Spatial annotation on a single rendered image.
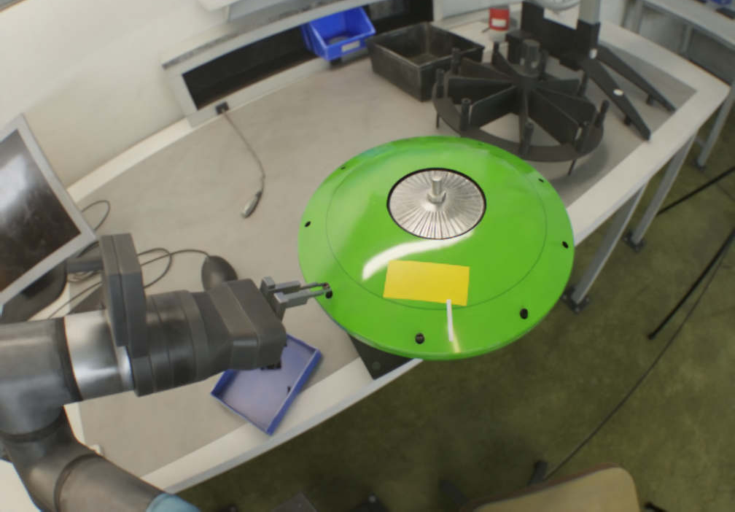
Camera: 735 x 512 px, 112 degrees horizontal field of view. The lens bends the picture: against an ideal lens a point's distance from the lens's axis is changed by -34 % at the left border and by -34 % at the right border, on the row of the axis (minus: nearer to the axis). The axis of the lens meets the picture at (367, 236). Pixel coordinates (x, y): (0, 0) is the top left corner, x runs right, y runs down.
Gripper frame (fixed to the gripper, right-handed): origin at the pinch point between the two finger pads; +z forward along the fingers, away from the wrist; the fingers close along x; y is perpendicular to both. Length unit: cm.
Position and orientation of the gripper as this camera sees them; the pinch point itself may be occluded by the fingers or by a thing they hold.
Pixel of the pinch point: (327, 286)
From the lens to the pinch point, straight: 35.6
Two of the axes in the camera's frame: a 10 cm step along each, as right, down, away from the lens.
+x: 6.1, 5.6, -5.6
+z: 7.1, -0.8, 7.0
